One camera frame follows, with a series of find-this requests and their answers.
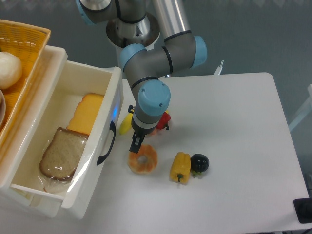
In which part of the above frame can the black round fruit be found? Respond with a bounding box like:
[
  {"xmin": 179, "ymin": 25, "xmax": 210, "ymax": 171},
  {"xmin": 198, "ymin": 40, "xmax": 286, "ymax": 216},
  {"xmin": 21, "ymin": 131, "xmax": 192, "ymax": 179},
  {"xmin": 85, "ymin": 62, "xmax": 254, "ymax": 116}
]
[{"xmin": 191, "ymin": 154, "xmax": 210, "ymax": 176}]

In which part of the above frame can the brown egg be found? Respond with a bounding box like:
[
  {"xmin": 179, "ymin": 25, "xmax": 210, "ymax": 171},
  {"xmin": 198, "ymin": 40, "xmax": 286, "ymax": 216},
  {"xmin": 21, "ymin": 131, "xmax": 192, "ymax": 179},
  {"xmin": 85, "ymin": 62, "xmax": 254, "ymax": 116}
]
[{"xmin": 149, "ymin": 128, "xmax": 159, "ymax": 136}]

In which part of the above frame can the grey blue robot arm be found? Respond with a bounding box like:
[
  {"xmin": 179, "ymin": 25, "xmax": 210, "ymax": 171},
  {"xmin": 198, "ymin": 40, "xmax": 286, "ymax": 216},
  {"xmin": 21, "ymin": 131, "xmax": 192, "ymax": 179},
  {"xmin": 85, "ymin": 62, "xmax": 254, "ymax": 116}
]
[{"xmin": 76, "ymin": 0, "xmax": 208, "ymax": 153}]

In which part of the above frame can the yellow wicker basket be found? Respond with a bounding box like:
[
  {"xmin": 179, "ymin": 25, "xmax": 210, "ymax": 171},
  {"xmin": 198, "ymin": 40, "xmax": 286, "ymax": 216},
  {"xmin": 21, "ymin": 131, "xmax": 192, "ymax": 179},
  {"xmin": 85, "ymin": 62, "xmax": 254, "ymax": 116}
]
[{"xmin": 0, "ymin": 19, "xmax": 51, "ymax": 146}]

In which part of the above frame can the brown bread slice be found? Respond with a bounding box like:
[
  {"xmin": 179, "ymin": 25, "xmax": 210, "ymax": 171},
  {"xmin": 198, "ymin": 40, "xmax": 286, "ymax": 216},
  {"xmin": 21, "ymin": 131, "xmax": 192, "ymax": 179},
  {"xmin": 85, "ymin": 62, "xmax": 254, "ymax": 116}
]
[{"xmin": 39, "ymin": 127, "xmax": 88, "ymax": 181}]

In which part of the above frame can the orange glazed donut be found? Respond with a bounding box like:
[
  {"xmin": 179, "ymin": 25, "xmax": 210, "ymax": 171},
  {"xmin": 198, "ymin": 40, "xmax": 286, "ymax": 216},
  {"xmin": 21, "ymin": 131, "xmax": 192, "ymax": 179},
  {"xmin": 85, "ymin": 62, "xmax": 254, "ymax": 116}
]
[{"xmin": 128, "ymin": 144, "xmax": 158, "ymax": 175}]

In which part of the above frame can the black drawer handle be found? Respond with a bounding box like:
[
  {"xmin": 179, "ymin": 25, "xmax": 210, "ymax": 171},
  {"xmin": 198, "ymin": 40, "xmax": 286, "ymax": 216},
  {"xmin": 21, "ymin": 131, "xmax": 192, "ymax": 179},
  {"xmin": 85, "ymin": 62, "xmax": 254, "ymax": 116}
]
[{"xmin": 97, "ymin": 121, "xmax": 116, "ymax": 166}]

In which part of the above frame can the white plastic drawer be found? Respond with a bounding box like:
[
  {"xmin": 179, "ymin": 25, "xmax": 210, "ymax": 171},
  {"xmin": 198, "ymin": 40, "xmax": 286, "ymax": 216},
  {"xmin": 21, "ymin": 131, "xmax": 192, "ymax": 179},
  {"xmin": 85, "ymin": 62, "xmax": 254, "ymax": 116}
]
[{"xmin": 0, "ymin": 61, "xmax": 123, "ymax": 219}]

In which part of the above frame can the yellow banana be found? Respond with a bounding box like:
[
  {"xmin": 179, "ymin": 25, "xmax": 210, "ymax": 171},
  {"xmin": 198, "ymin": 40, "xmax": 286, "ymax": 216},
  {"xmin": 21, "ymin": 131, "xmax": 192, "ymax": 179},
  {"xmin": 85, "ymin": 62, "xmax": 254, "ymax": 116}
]
[{"xmin": 119, "ymin": 113, "xmax": 133, "ymax": 135}]

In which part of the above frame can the yellow bell pepper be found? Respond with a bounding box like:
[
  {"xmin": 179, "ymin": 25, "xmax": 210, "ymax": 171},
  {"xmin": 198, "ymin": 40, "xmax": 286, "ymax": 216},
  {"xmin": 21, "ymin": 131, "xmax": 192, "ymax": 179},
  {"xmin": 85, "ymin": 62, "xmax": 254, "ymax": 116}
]
[{"xmin": 169, "ymin": 152, "xmax": 191, "ymax": 185}]

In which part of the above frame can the black device at edge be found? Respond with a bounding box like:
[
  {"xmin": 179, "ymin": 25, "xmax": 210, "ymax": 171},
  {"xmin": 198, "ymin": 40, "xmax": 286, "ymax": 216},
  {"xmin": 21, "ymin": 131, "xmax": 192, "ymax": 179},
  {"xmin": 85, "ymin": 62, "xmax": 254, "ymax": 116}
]
[{"xmin": 293, "ymin": 198, "xmax": 312, "ymax": 224}]

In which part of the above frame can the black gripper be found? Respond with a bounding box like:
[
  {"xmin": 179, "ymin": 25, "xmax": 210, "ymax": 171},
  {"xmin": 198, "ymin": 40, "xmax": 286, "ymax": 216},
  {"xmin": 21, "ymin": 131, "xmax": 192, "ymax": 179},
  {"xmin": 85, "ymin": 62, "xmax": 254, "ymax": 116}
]
[{"xmin": 128, "ymin": 105, "xmax": 153, "ymax": 153}]

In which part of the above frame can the white drawer cabinet frame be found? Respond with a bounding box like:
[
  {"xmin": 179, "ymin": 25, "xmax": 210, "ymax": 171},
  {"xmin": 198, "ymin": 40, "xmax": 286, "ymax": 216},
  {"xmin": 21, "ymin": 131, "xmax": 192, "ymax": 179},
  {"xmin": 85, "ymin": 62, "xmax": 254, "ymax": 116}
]
[{"xmin": 0, "ymin": 45, "xmax": 68, "ymax": 219}]

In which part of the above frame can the white frame at right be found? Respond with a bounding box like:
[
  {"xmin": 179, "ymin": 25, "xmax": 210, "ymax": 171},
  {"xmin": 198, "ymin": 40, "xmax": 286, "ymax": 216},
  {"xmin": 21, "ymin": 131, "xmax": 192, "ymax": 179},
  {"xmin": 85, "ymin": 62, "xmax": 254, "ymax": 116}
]
[{"xmin": 288, "ymin": 84, "xmax": 312, "ymax": 132}]

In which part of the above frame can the brown bowl rim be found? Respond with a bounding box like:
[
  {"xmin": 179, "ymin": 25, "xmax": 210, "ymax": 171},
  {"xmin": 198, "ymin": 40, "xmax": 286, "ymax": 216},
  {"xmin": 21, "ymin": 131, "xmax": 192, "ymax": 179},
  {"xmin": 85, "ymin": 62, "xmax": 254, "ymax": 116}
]
[{"xmin": 0, "ymin": 90, "xmax": 6, "ymax": 129}]

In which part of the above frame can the white round bun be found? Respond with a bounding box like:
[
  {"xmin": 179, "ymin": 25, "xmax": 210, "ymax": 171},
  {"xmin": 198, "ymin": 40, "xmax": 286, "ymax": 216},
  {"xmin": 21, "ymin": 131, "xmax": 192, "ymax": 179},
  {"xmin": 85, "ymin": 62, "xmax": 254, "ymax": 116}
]
[{"xmin": 0, "ymin": 52, "xmax": 22, "ymax": 89}]

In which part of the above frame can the red bell pepper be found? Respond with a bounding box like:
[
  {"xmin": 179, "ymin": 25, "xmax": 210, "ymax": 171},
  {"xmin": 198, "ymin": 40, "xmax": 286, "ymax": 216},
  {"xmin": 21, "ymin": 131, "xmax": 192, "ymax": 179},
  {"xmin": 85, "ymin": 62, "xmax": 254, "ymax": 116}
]
[{"xmin": 156, "ymin": 112, "xmax": 171, "ymax": 130}]

